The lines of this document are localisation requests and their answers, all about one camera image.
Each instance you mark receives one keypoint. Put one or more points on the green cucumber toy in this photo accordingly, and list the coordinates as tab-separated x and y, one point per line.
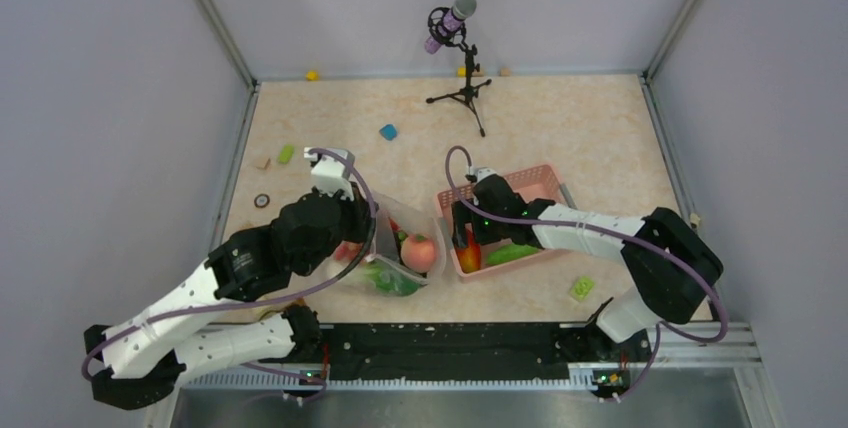
509	253

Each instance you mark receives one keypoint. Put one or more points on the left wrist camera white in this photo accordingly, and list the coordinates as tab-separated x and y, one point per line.
330	173

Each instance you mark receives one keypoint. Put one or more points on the red yellow mango toy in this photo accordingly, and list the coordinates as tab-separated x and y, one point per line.
470	256

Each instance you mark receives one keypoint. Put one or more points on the pink peach toy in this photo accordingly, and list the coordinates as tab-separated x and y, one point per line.
418	253

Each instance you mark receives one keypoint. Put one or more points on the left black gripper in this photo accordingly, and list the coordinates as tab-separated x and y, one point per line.
360	209

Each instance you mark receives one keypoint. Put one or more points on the red lychee bunch toy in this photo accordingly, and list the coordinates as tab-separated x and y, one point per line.
347	250

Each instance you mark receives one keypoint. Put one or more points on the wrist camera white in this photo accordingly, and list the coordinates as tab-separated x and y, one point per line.
477	174
330	173

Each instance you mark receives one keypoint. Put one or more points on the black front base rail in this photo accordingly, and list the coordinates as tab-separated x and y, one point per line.
500	351

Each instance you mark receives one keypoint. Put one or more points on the clear zip top bag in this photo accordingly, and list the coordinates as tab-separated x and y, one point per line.
386	249

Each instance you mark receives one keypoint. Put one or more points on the green lego brick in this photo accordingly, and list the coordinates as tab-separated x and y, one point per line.
581	288

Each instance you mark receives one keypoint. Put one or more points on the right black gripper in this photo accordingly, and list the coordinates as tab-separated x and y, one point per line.
464	214

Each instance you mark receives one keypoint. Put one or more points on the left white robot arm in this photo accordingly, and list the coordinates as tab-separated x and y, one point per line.
142	361

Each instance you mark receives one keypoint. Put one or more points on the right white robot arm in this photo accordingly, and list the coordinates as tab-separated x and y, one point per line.
672	268

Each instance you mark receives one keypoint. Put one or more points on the green block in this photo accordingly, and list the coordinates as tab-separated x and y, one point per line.
285	154

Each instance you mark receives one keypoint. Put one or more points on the black tripod mic stand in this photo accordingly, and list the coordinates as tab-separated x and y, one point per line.
467	94

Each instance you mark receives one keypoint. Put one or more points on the small round wheel toy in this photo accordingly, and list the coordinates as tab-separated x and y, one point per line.
261	201

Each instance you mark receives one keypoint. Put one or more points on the small tan wooden cube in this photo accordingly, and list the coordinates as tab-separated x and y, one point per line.
262	163

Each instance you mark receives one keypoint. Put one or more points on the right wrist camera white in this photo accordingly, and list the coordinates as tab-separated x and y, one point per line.
477	174

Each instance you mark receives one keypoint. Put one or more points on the blue block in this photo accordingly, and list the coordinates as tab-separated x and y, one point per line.
388	132

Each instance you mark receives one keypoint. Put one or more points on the purple microphone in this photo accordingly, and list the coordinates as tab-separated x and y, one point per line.
446	25

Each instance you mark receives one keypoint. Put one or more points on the green bok choy toy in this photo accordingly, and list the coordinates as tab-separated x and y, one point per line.
388	281

